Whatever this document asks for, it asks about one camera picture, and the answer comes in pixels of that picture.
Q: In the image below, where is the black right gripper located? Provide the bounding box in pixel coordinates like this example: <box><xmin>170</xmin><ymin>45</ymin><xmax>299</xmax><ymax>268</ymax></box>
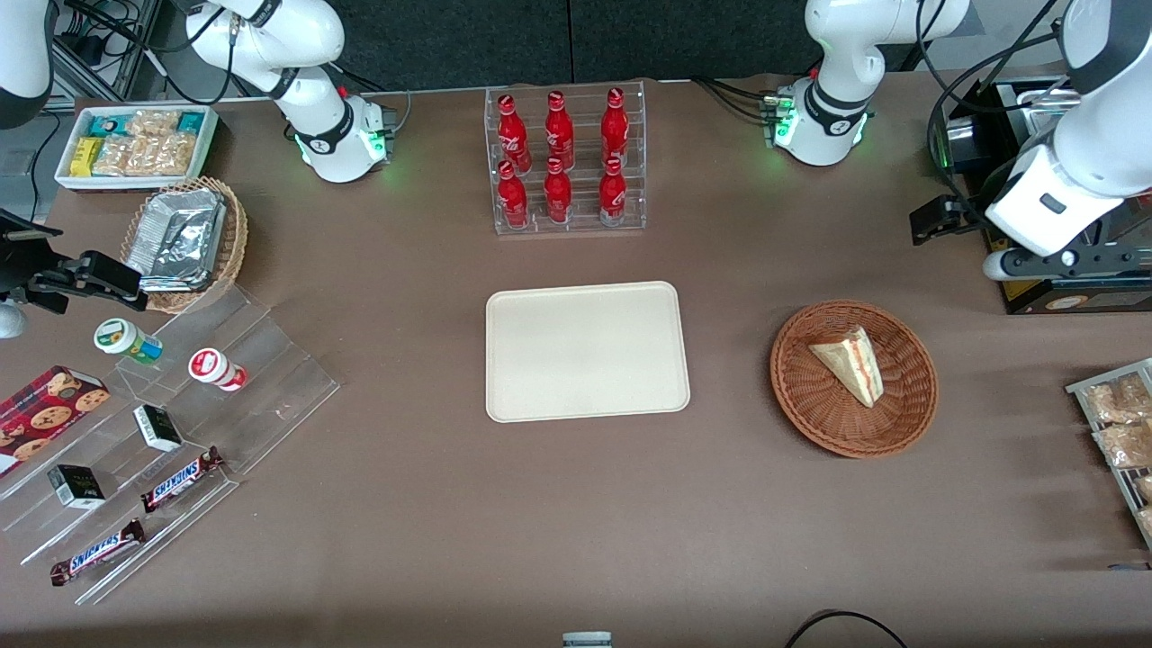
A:
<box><xmin>0</xmin><ymin>209</ymin><xmax>148</xmax><ymax>313</ymax></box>

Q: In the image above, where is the triangular sandwich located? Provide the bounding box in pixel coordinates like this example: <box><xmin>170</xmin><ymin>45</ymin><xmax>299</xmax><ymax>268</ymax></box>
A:
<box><xmin>807</xmin><ymin>325</ymin><xmax>886</xmax><ymax>409</ymax></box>

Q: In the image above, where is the silver foil tray stack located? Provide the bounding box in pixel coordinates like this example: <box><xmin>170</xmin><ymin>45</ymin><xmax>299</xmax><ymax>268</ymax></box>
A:
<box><xmin>125</xmin><ymin>186</ymin><xmax>227</xmax><ymax>293</ymax></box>

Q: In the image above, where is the light wicker basket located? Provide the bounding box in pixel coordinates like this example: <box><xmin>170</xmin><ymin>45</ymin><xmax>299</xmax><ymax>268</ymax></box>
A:
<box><xmin>119</xmin><ymin>175</ymin><xmax>249</xmax><ymax>315</ymax></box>

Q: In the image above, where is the brown round wicker basket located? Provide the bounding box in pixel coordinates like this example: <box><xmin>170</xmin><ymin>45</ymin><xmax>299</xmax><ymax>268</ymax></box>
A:
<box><xmin>769</xmin><ymin>299</ymin><xmax>940</xmax><ymax>460</ymax></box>

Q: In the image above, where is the tray of packaged snacks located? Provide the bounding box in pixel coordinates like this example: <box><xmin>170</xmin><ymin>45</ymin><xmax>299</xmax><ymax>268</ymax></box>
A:
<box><xmin>1066</xmin><ymin>357</ymin><xmax>1152</xmax><ymax>552</ymax></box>

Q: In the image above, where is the beige plastic tray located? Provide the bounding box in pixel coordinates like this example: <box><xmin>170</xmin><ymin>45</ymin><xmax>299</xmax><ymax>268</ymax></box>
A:
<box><xmin>485</xmin><ymin>281</ymin><xmax>692</xmax><ymax>424</ymax></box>

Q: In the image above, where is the green lidded yogurt cup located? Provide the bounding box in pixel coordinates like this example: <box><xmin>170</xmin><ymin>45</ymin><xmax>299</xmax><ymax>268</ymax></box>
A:
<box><xmin>93</xmin><ymin>317</ymin><xmax>165</xmax><ymax>365</ymax></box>

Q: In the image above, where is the clear peanut snack bag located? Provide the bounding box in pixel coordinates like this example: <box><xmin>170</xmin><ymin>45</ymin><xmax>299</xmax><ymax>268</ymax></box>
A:
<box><xmin>125</xmin><ymin>109</ymin><xmax>182</xmax><ymax>139</ymax></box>
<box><xmin>93</xmin><ymin>136</ymin><xmax>132</xmax><ymax>177</ymax></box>
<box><xmin>126</xmin><ymin>132</ymin><xmax>196</xmax><ymax>177</ymax></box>

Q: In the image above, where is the red white small bottle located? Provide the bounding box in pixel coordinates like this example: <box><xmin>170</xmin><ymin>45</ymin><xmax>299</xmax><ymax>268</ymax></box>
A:
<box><xmin>187</xmin><ymin>346</ymin><xmax>248</xmax><ymax>393</ymax></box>

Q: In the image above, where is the red cookie box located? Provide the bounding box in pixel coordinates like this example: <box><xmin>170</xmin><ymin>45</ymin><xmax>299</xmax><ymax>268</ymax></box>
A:
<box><xmin>0</xmin><ymin>364</ymin><xmax>112</xmax><ymax>479</ymax></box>

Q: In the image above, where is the small black box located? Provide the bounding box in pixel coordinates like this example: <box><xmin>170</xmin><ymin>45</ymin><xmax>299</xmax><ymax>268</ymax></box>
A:
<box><xmin>132</xmin><ymin>404</ymin><xmax>185</xmax><ymax>453</ymax></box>
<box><xmin>46</xmin><ymin>463</ymin><xmax>107</xmax><ymax>511</ymax></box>

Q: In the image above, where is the black hot food display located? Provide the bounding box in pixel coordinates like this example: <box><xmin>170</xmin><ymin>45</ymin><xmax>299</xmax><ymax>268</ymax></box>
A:
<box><xmin>934</xmin><ymin>76</ymin><xmax>1152</xmax><ymax>315</ymax></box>

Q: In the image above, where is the white rectangular snack bin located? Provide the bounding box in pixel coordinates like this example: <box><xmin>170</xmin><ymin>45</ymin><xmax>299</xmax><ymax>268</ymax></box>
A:
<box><xmin>54</xmin><ymin>103</ymin><xmax>221</xmax><ymax>194</ymax></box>

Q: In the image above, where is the clear acrylic stepped display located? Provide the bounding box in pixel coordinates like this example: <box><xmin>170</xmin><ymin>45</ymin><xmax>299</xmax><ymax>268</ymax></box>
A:
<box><xmin>0</xmin><ymin>283</ymin><xmax>342</xmax><ymax>607</ymax></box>

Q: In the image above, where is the brown Snickers bar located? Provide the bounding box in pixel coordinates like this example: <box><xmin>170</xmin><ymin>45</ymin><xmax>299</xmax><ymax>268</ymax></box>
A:
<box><xmin>49</xmin><ymin>517</ymin><xmax>148</xmax><ymax>588</ymax></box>
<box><xmin>139</xmin><ymin>445</ymin><xmax>225</xmax><ymax>515</ymax></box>

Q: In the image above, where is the red cola bottle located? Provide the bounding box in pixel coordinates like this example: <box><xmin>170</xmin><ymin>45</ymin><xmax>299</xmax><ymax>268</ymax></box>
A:
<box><xmin>497</xmin><ymin>94</ymin><xmax>531</xmax><ymax>174</ymax></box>
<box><xmin>544</xmin><ymin>157</ymin><xmax>573</xmax><ymax>225</ymax></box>
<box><xmin>497</xmin><ymin>160</ymin><xmax>530</xmax><ymax>230</ymax></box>
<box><xmin>598</xmin><ymin>156</ymin><xmax>628</xmax><ymax>227</ymax></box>
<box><xmin>544</xmin><ymin>90</ymin><xmax>576</xmax><ymax>172</ymax></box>
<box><xmin>600</xmin><ymin>86</ymin><xmax>630</xmax><ymax>168</ymax></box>

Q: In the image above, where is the clear acrylic bottle rack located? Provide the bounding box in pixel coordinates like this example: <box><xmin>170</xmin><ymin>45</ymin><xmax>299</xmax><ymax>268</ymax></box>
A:
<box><xmin>483</xmin><ymin>80</ymin><xmax>648</xmax><ymax>237</ymax></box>

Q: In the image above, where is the black base cable bundle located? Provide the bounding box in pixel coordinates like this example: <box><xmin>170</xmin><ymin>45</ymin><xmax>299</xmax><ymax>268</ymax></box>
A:
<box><xmin>691</xmin><ymin>76</ymin><xmax>777</xmax><ymax>120</ymax></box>

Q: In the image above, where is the aluminium frame with cables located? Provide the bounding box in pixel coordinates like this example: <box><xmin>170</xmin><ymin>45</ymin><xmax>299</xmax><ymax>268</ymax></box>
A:
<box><xmin>49</xmin><ymin>0</ymin><xmax>167</xmax><ymax>102</ymax></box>

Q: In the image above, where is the black curved cable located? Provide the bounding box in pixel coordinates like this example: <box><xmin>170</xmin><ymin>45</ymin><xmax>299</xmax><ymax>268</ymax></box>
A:
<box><xmin>783</xmin><ymin>609</ymin><xmax>910</xmax><ymax>648</ymax></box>

